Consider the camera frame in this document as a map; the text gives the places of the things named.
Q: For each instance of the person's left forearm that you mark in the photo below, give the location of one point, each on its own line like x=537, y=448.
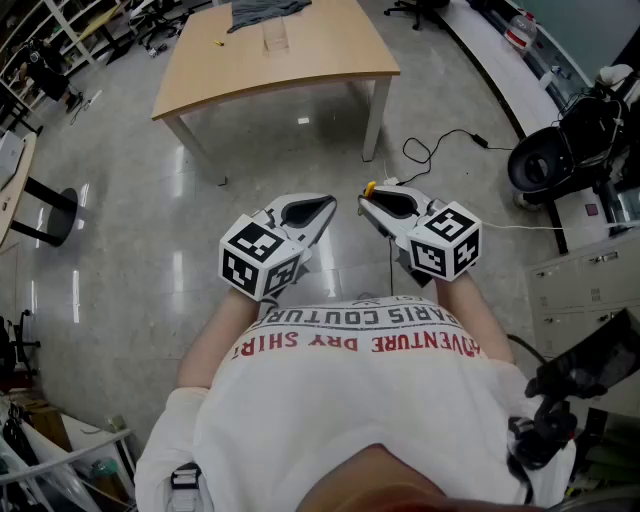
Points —
x=210, y=340

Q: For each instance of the round table with black pedestal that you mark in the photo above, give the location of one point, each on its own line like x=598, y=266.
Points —
x=20, y=190

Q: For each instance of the clear plastic container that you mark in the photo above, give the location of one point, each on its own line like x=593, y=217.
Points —
x=276, y=37

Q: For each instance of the white power strip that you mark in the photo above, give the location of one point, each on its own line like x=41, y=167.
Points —
x=391, y=180

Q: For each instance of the person's white printed shirt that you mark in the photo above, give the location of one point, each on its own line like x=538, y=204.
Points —
x=350, y=410

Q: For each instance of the black chair with equipment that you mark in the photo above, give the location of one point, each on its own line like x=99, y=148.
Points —
x=560, y=155

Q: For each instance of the grey metal filing cabinet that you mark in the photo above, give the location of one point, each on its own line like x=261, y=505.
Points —
x=580, y=290

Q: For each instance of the black wheeled office chair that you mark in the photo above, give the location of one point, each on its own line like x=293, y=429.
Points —
x=15, y=345

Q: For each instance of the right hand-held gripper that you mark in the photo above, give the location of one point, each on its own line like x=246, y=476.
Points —
x=445, y=245

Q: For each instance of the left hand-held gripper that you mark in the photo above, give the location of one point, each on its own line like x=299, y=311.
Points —
x=260, y=255

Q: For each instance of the brown cardboard box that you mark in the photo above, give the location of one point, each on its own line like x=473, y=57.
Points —
x=45, y=425

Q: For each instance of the long white counter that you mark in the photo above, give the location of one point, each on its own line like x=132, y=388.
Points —
x=505, y=65

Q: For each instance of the person's right forearm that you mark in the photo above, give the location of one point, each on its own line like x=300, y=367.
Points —
x=470, y=310

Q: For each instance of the white box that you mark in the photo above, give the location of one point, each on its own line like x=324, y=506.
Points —
x=9, y=157

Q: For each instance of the black body-worn device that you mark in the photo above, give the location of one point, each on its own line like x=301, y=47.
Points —
x=575, y=370

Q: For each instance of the grey cloth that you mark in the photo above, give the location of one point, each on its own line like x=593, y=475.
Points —
x=265, y=12

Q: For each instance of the light wooden table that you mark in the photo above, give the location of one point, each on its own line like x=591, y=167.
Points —
x=310, y=70

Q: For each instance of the white storage shelf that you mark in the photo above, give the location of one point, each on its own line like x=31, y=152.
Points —
x=45, y=30

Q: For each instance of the clear jug with red label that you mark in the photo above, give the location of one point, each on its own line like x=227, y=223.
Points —
x=520, y=32

